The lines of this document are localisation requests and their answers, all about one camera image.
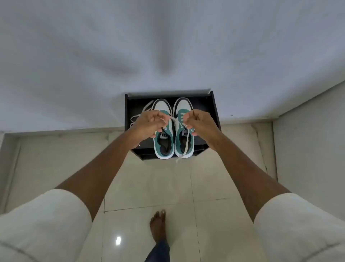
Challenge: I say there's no black wooden shoe rack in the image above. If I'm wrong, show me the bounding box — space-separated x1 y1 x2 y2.
124 91 222 161

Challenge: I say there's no white door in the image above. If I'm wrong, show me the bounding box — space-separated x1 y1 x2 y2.
272 80 345 216

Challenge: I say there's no person's right hand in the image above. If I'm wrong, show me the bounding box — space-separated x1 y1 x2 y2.
184 109 225 150

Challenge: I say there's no person's left jeans leg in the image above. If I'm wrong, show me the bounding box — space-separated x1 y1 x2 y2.
144 240 171 262

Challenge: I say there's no person's right white sleeve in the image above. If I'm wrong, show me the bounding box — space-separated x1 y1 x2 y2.
253 192 345 262

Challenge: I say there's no person's left white sleeve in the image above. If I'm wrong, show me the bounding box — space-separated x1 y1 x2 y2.
0 189 93 262

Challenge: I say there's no cream shoelace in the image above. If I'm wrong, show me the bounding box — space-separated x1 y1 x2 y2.
130 100 162 129

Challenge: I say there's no person's left forearm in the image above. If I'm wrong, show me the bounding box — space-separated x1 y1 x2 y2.
55 127 146 222

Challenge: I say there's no person's left foot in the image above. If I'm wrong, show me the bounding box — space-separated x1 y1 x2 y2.
149 209 168 246

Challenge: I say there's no person's right forearm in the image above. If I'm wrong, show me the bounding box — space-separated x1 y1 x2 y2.
209 132 291 223

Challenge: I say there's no person's left hand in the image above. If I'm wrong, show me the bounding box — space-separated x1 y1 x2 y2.
131 109 171 142

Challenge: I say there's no person's white sleeve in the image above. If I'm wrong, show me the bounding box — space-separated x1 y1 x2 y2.
253 192 345 262
0 189 93 262

